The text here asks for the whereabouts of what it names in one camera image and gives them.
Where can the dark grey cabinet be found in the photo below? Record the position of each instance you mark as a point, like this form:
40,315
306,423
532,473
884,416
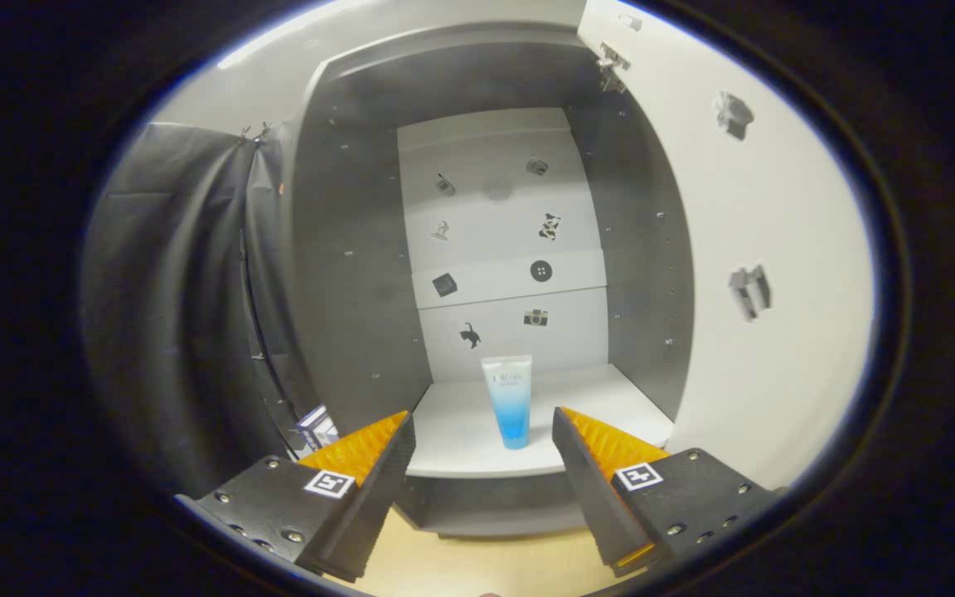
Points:
345,290

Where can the dark blue spine book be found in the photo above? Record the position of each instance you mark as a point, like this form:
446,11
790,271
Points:
309,427

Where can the metal door hinge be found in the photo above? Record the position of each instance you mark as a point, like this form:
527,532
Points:
610,60

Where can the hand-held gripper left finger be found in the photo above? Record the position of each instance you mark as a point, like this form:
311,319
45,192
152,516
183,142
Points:
374,506

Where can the white spine book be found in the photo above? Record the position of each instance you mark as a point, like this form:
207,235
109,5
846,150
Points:
328,431

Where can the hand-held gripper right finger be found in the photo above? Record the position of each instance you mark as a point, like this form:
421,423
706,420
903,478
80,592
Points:
602,506

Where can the blue and white tube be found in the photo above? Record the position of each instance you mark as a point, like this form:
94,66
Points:
511,406

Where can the white cabinet shelf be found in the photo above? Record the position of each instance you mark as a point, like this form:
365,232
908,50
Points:
461,439

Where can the black backdrop cloth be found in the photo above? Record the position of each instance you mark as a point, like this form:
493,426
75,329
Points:
171,315

